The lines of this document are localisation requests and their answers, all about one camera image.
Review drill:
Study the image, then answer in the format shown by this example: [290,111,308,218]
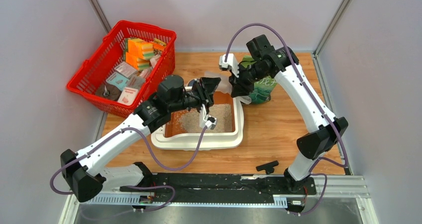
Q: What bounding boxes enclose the red plastic shopping basket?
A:
[67,20,177,117]

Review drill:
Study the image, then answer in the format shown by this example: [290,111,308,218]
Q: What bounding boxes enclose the purple cable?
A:
[49,126,209,213]
[224,23,349,216]

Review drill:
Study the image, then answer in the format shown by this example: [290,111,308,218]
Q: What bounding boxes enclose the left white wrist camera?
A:
[199,112,217,130]

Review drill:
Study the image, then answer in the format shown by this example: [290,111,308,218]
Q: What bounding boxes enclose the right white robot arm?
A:
[219,35,348,194]

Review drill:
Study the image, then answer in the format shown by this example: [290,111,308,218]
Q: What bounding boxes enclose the orange sponge pack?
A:
[125,52,150,71]
[126,38,155,60]

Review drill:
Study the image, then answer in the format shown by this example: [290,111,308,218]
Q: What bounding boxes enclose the green cat litter bag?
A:
[249,76,278,105]

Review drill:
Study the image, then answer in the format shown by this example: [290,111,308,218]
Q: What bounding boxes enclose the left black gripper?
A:
[169,77,220,114]

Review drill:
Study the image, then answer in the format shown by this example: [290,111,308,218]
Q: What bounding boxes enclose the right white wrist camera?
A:
[219,53,239,78]

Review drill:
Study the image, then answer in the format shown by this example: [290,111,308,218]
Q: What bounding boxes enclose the brown round scrubber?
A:
[95,83,121,101]

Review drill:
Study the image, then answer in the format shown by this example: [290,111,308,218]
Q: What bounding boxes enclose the orange sponge pack lower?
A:
[125,52,150,71]

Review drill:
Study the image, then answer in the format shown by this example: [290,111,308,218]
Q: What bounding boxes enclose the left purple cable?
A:
[49,126,209,213]

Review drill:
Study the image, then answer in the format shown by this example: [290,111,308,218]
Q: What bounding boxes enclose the orange sponge pack upper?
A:
[126,38,155,60]

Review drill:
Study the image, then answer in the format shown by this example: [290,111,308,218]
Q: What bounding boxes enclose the teal card package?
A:
[106,72,129,91]

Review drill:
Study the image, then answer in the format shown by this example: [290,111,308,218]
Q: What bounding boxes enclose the aluminium frame rail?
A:
[59,173,379,224]

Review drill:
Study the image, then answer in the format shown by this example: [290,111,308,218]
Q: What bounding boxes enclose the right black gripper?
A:
[228,61,269,97]

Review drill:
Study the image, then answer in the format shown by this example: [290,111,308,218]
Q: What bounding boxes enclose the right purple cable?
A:
[224,23,349,216]

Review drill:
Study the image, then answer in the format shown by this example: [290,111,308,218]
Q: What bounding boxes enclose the clear plastic scoop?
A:
[204,71,252,105]

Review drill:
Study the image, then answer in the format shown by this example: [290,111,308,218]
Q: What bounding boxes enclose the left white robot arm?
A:
[58,75,221,203]

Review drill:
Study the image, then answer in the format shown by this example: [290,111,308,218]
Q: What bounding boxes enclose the black T-shaped tool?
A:
[255,160,279,175]

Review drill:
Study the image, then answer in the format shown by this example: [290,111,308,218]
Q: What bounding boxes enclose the black mounting base plate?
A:
[119,172,317,205]

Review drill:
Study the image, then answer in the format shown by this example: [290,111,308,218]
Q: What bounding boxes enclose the white orange litter box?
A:
[151,91,244,151]

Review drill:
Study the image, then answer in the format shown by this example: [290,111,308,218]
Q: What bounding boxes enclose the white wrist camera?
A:
[219,53,239,78]
[199,112,217,130]

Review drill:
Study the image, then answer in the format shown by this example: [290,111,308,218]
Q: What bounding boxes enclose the white pink sponge box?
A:
[117,87,139,106]

